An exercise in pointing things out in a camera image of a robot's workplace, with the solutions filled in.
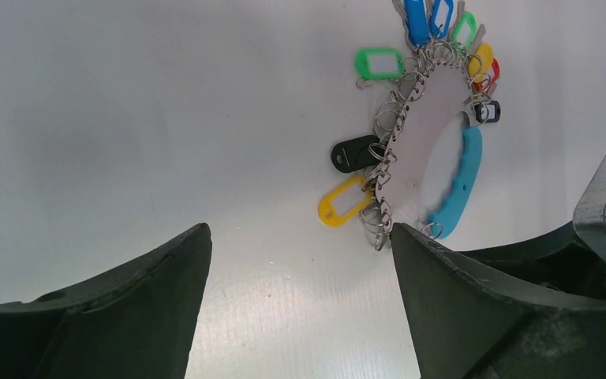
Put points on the metal key organizer ring plate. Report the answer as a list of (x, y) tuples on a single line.
[(440, 91)]

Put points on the red key tag on ring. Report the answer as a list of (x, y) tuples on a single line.
[(487, 80)]

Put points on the blue key tag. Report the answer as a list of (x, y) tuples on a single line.
[(417, 16)]

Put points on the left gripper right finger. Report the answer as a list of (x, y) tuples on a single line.
[(469, 320)]

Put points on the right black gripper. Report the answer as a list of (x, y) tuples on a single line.
[(571, 258)]

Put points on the small black frame key tag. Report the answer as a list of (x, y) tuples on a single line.
[(489, 112)]

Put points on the solid yellow key tag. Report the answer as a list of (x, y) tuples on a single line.
[(480, 62)]

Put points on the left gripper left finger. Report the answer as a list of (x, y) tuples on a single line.
[(136, 320)]

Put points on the green key tag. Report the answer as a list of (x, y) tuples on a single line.
[(379, 63)]

